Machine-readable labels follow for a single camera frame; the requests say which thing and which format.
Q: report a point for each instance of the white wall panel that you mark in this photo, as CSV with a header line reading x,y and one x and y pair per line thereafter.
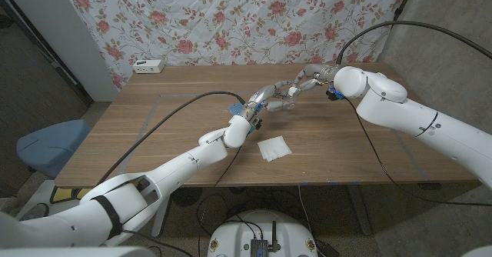
x,y
65,30

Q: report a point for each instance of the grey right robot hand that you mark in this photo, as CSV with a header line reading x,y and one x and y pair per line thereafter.
x,y
319,73

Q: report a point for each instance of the white robot torso base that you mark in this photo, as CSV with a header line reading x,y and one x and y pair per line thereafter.
x,y
234,237

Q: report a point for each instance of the black module with antenna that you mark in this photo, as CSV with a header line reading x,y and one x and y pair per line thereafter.
x,y
258,247

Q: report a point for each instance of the blue chair seat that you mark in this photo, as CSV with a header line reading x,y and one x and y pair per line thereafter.
x,y
50,145

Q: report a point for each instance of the floral rose backdrop cloth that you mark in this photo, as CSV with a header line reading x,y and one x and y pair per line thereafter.
x,y
238,22

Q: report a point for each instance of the clear bottle with white cap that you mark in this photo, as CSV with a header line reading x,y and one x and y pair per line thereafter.
x,y
293,92

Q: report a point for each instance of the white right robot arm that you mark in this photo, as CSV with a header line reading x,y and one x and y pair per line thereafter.
x,y
403,111

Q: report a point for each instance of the black power adapter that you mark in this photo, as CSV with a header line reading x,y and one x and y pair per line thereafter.
x,y
326,249

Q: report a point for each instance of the blue card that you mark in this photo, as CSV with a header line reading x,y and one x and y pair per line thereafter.
x,y
233,108

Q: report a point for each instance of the white folded tissue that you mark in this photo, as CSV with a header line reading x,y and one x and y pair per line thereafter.
x,y
273,148

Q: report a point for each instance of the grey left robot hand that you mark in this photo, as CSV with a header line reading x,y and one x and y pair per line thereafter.
x,y
265,94

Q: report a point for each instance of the yellow and black floor object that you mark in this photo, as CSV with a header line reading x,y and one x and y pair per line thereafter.
x,y
63,194

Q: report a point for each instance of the grey table leg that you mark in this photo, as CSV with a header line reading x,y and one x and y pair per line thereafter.
x,y
359,211

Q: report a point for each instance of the grey round floor object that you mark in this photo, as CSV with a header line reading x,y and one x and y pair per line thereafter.
x,y
34,211

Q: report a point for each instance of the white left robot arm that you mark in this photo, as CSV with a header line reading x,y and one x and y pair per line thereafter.
x,y
180,166

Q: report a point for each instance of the white table leg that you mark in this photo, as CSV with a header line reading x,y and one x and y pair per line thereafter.
x,y
161,218

